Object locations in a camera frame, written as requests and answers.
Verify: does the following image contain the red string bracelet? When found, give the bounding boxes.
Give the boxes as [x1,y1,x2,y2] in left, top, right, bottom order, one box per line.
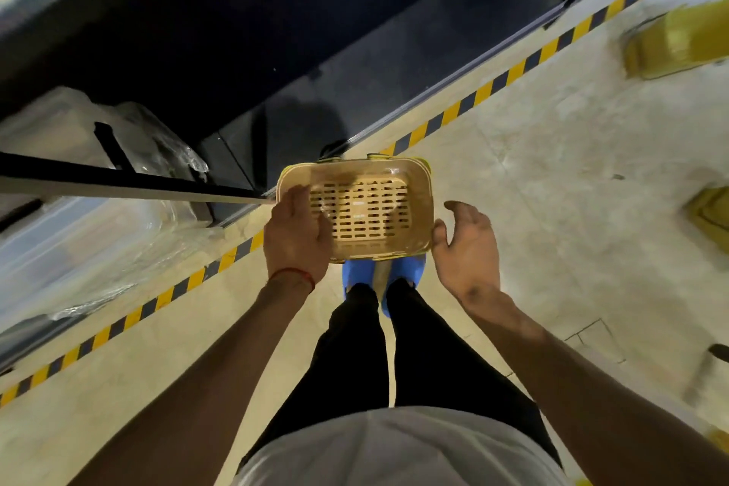
[267,267,316,293]

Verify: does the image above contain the tan plastic basket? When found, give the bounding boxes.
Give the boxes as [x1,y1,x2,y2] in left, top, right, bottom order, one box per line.
[275,155,435,264]

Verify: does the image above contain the black metal shelf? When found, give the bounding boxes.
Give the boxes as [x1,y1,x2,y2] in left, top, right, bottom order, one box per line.
[0,0,684,373]

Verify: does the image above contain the black trousers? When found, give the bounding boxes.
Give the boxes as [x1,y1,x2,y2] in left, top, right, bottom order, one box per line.
[236,277,562,469]

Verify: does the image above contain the blue slipper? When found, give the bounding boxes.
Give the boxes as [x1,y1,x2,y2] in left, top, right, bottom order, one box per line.
[380,254,427,319]
[341,258,378,298]

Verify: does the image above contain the person's right hand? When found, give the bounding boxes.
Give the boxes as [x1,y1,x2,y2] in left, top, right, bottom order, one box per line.
[431,200,502,305]

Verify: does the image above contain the person's left forearm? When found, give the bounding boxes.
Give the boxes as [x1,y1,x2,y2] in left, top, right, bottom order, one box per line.
[68,274,317,486]

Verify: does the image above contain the person's right forearm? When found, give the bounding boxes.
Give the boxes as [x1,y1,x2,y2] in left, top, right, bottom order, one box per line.
[458,286,729,486]

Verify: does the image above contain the yellow plastic basket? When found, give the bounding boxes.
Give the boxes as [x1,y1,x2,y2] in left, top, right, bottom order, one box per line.
[683,185,729,254]
[622,0,729,81]

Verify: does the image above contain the white shirt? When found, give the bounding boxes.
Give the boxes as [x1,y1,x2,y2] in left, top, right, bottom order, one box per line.
[230,406,570,486]

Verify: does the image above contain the person's left hand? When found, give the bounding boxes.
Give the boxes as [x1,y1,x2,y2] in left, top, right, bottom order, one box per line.
[263,185,334,290]

